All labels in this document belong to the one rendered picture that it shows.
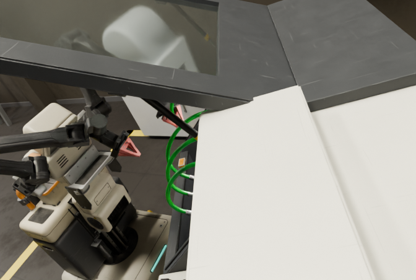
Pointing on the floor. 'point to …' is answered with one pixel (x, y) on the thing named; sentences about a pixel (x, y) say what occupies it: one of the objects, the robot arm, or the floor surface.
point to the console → (269, 198)
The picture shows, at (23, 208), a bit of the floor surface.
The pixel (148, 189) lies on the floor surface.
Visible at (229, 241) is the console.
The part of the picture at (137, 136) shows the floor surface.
